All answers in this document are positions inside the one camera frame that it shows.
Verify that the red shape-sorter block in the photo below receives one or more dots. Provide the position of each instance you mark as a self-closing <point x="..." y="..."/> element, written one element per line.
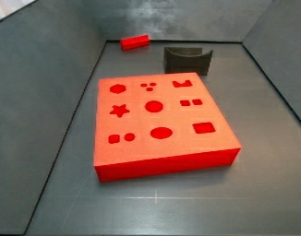
<point x="160" y="126"/>

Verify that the red star-profile bar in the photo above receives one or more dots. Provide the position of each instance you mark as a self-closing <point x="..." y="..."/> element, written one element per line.
<point x="135" y="42"/>

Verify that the black curved fixture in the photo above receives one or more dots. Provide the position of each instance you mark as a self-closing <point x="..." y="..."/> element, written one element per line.
<point x="185" y="59"/>

